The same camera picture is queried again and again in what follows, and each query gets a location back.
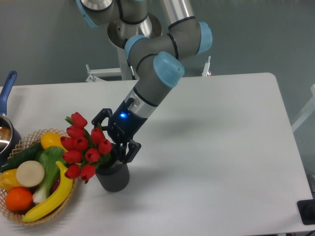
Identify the red fruit in basket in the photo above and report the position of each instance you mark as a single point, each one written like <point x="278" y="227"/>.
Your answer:
<point x="55" y="185"/>

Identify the red tulip bouquet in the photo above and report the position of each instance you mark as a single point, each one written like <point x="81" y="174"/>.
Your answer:
<point x="85" y="151"/>

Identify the woven wicker basket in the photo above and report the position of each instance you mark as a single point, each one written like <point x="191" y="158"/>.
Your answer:
<point x="27" y="141"/>

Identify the yellow bell pepper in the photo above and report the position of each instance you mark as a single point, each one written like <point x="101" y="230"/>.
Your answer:
<point x="8" y="180"/>

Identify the dark grey ribbed vase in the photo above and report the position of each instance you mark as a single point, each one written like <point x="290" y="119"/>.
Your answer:
<point x="113" y="175"/>

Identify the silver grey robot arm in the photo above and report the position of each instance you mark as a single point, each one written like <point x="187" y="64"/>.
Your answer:
<point x="153" y="57"/>

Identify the beige round disc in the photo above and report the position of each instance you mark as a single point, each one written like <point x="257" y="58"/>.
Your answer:
<point x="30" y="173"/>

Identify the black device at edge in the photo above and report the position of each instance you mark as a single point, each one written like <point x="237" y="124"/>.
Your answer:
<point x="307" y="211"/>

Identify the dark green cucumber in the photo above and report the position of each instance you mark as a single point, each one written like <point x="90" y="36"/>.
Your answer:
<point x="28" y="154"/>

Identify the yellow banana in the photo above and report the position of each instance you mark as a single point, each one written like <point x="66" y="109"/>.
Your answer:
<point x="53" y="201"/>

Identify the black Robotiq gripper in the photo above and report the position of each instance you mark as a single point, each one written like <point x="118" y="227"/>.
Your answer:
<point x="121" y="127"/>

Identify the blue handled saucepan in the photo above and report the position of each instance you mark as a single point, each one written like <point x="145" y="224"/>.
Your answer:
<point x="9" y="136"/>

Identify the orange fruit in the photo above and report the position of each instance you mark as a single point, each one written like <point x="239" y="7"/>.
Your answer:
<point x="18" y="199"/>

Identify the white frame at right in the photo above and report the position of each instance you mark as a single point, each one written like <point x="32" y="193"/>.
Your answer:
<point x="305" y="112"/>

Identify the green bok choy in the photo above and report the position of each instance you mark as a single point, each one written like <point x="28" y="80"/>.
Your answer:
<point x="48" y="159"/>

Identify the yellow lemon squash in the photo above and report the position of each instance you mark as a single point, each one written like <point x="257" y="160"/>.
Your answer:
<point x="50" y="139"/>

